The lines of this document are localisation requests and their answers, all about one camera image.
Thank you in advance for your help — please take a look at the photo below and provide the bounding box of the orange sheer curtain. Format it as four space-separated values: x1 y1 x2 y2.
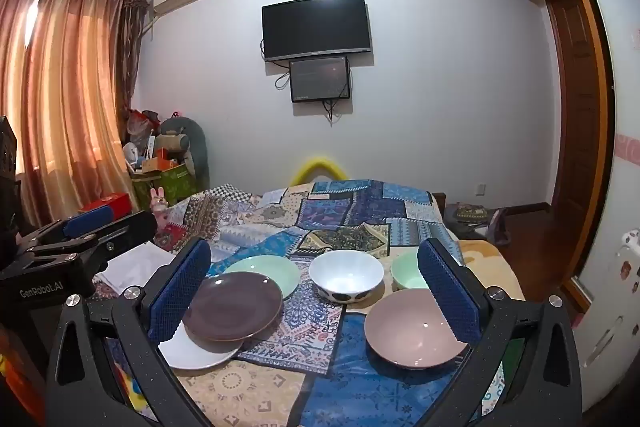
0 0 141 228

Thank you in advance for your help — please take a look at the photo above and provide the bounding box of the wooden door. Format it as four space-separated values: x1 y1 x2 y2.
542 0 617 303

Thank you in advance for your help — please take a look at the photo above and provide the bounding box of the red bag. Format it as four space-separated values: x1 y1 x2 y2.
127 109 161 142

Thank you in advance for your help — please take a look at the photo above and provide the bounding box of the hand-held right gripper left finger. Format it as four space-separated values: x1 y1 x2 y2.
45 237 213 427

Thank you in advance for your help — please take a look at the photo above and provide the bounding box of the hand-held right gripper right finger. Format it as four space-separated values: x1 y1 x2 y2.
416 237 583 427

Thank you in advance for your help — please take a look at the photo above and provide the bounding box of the white door with pink decals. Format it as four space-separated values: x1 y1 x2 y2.
560 0 640 258

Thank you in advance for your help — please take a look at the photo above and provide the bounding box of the white bowl with black spots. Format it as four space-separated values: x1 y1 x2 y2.
308 250 385 304

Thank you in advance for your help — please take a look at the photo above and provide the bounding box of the patterned bag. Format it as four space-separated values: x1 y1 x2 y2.
445 203 493 238

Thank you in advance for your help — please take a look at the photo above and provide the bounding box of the red box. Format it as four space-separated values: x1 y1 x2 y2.
77 193 132 215

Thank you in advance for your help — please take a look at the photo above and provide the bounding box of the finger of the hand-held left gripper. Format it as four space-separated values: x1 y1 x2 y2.
17 210 159 275
20 206 126 248

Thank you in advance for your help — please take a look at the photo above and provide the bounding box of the brown patterned curtain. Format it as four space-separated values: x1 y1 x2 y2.
117 0 152 142

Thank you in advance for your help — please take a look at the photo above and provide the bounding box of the patchwork printed blanket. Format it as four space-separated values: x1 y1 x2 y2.
90 179 506 427

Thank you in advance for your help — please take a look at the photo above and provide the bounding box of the green box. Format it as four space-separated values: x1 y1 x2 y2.
132 162 198 208

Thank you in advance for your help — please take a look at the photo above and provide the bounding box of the colourful printed cloth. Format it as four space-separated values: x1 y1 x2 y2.
0 322 31 427

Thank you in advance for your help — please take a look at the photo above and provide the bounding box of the black wall television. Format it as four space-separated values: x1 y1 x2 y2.
261 0 373 62

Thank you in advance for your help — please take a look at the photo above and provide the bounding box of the pink bunny toy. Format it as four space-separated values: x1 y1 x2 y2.
149 187 171 214

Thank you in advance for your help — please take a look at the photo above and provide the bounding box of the white cloth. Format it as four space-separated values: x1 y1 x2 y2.
95 242 173 293

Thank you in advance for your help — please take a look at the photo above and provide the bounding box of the light green plate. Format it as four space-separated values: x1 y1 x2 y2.
225 254 302 300

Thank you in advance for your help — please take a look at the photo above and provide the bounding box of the small black wall monitor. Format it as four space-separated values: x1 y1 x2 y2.
289 55 351 104

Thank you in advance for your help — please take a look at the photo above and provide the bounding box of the yellow foam hoop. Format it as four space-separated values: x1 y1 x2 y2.
291 155 346 185

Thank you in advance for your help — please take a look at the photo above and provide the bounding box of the light green bowl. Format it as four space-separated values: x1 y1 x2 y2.
390 252 431 292

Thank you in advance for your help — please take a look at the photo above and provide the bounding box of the white appliance with stickers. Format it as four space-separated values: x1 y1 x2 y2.
575 227 640 408

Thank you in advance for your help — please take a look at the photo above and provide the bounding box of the purple plate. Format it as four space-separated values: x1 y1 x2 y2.
182 271 284 343

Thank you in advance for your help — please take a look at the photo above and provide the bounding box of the beige blanket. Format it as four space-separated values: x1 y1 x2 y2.
457 239 526 303

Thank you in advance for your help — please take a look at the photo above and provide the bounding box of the white plate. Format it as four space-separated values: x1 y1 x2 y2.
157 327 243 370

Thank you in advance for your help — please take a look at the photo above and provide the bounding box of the pink bowl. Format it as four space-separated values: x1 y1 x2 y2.
364 289 471 368

